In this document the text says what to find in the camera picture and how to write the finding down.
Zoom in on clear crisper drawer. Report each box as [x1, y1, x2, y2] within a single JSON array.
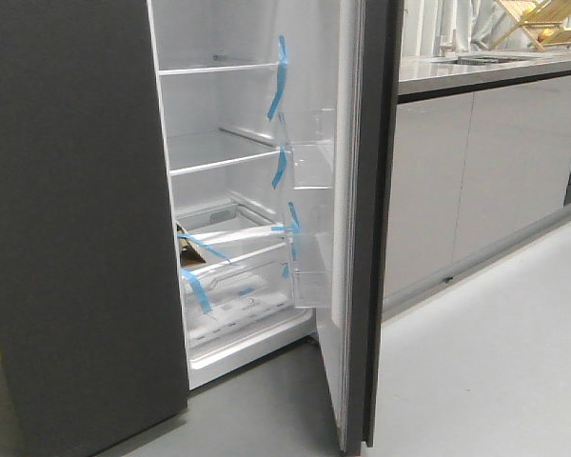
[[176, 202, 284, 269], [183, 261, 292, 348]]

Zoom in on lower clear door bin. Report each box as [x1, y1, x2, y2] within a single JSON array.
[[285, 199, 333, 308]]

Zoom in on blue tape on lower drawer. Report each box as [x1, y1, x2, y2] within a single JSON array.
[[181, 268, 213, 314]]

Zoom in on clear door bin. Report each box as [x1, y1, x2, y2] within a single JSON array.
[[278, 109, 335, 189], [285, 199, 333, 308]]

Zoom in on dark grey fridge door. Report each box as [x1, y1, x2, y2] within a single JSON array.
[[285, 0, 405, 454]]

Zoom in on blue tape strip top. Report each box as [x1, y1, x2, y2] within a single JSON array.
[[266, 34, 289, 121]]

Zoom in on upper clear crisper drawer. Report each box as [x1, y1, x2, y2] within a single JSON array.
[[176, 202, 284, 269]]

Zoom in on lower glass fridge shelf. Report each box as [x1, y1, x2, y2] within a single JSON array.
[[167, 127, 289, 176]]

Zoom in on white curtain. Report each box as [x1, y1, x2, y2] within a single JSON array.
[[401, 0, 511, 57]]

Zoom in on lower clear crisper drawer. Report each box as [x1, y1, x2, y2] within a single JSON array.
[[183, 261, 292, 348]]

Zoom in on wooden dish rack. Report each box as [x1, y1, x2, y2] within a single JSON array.
[[490, 0, 571, 51]]

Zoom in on blue tape on upper drawer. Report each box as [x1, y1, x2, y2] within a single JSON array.
[[189, 234, 230, 263]]

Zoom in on glass fridge shelf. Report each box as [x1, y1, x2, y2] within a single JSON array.
[[167, 127, 289, 176], [158, 54, 278, 76]]

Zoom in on blue tape on drawer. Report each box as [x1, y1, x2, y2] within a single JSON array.
[[189, 234, 230, 263], [181, 268, 213, 314]]

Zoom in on grey kitchen counter cabinets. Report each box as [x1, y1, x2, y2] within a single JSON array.
[[384, 50, 571, 317]]

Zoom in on upper clear door bin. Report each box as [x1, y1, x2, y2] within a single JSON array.
[[278, 109, 335, 189]]

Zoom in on blue tape strip door bin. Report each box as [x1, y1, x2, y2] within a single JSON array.
[[270, 201, 301, 278]]

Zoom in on upper glass fridge shelf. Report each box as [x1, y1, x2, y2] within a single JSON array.
[[158, 54, 278, 76]]

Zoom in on dark grey fridge body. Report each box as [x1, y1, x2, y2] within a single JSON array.
[[0, 1, 315, 456]]

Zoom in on brown cardboard piece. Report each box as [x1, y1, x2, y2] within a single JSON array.
[[177, 233, 207, 268]]

